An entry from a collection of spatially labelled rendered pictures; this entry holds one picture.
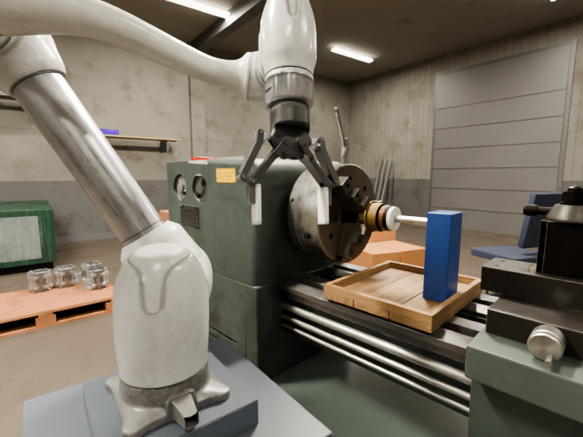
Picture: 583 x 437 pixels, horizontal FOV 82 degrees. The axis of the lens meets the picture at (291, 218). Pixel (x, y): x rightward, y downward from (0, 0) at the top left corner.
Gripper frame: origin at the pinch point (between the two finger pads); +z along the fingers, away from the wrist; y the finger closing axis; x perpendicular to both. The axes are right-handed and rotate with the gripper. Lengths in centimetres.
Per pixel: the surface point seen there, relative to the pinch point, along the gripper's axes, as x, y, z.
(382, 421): -18, -35, 54
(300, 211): -32.9, -19.4, -3.6
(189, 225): -76, 6, 0
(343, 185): -23.7, -28.7, -10.6
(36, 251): -459, 128, 22
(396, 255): -209, -226, 29
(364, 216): -22.3, -34.8, -1.7
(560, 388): 28.5, -27.5, 25.1
